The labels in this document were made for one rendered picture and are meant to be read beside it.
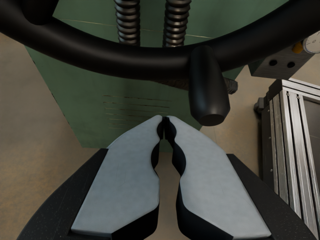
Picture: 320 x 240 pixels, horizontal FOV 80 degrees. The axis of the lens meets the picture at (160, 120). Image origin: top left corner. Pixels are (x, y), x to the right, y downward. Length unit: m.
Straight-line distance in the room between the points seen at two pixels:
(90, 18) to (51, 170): 0.65
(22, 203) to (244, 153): 0.93
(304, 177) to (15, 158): 1.05
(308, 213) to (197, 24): 0.63
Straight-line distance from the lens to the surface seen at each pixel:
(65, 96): 0.56
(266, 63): 0.41
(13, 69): 1.23
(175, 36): 0.22
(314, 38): 0.37
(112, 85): 0.48
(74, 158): 0.87
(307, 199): 0.79
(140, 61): 0.16
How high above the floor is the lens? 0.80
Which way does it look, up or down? 59 degrees down
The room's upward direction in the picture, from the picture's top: 15 degrees clockwise
